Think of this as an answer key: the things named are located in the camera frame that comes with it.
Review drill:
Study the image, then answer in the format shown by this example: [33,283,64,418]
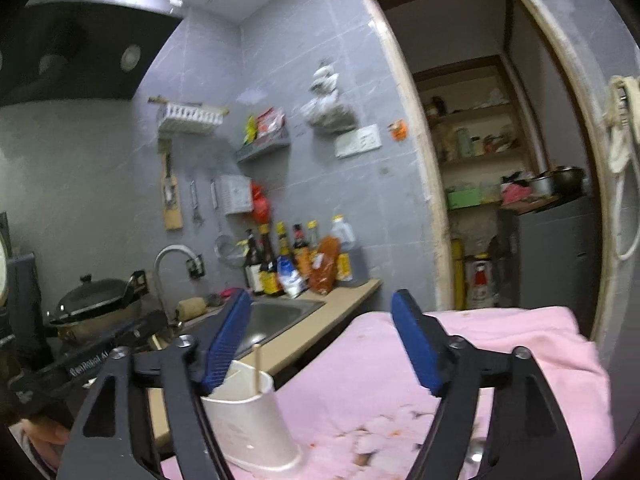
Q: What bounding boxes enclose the red label sauce bottle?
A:
[291,224,312,281]

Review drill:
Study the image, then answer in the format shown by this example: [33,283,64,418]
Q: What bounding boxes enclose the white wall rack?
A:
[148,96,230,136]

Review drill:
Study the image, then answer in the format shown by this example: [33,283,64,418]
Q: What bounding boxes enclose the crumpled pink rag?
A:
[501,182,533,204]

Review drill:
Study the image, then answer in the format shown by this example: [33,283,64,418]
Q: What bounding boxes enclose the white hose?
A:
[612,155,640,261]

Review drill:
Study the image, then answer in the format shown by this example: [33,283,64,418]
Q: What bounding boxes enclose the white wall box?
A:
[220,175,253,216]

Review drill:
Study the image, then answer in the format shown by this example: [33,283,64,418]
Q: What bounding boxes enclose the blue white packet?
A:
[276,255,306,297]

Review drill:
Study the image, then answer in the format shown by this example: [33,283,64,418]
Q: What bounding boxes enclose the dark sauce bottle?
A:
[244,230,265,295]

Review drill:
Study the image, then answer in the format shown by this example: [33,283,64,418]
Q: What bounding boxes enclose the red white bag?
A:
[467,255,496,309]

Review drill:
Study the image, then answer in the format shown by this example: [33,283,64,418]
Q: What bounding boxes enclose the white wall socket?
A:
[335,124,382,158]

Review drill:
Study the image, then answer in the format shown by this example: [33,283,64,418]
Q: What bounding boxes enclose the steel sink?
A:
[185,297,326,361]

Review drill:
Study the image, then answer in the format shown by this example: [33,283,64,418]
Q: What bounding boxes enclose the door frame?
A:
[362,0,621,341]

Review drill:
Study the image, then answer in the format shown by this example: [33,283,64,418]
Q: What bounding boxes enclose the white utensil holder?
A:
[200,360,303,473]

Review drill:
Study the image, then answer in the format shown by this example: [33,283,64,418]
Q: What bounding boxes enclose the grey wall shelf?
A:
[236,132,291,163]

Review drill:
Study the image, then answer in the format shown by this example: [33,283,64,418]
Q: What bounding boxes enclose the orange seasoning bag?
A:
[309,236,342,295]

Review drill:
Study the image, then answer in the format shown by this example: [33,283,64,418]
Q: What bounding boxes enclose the cream rubber gloves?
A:
[605,75,640,173]

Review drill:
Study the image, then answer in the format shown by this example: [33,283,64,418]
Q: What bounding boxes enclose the large oil jug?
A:
[330,215,370,288]

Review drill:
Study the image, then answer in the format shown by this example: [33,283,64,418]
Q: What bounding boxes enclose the pink cloth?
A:
[160,305,616,480]

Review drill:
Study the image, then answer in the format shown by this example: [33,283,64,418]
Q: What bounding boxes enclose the green box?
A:
[446,187,483,209]

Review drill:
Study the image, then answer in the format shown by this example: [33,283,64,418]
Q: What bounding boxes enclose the metal strainer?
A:
[215,220,246,268]

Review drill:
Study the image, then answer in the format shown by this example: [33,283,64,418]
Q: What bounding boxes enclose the wooden shelf unit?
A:
[412,55,551,311]

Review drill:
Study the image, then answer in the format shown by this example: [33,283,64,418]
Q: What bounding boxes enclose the snack packets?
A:
[244,107,287,143]

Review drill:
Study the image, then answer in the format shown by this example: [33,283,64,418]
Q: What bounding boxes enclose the person's left hand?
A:
[22,420,71,463]

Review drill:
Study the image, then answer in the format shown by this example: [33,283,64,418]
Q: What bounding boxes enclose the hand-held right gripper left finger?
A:
[56,289,253,480]

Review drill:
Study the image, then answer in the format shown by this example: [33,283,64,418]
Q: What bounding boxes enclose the hanging wooden board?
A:
[159,140,183,231]

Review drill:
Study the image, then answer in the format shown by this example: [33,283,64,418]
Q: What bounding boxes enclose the black wok with lid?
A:
[47,271,147,343]

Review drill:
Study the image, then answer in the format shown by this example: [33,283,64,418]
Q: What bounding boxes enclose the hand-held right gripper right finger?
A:
[391,289,583,480]

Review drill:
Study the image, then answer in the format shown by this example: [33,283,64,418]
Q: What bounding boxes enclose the yellow label sauce bottle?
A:
[257,224,283,297]

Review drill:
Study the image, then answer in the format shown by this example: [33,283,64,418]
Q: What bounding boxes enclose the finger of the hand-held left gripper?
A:
[127,310,168,351]

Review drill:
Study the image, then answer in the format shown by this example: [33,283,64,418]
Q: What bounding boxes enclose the black range hood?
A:
[0,0,183,108]

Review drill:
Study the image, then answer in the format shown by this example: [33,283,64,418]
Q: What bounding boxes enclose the grey cabinet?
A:
[497,195,601,311]

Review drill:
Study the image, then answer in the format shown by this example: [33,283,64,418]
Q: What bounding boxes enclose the loofah sponge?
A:
[177,297,208,321]

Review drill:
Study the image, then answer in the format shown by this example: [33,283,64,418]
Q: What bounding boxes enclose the hanging clear plastic bag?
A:
[301,60,357,135]

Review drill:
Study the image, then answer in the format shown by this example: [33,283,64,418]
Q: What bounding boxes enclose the metal pot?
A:
[530,166,586,196]

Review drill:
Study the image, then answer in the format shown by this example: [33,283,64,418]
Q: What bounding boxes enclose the yellow container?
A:
[450,239,465,310]

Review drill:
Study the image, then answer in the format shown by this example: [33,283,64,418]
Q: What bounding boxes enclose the red plastic bag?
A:
[251,183,273,225]

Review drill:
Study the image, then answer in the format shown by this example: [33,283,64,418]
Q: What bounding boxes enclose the metal faucet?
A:
[154,245,206,311]

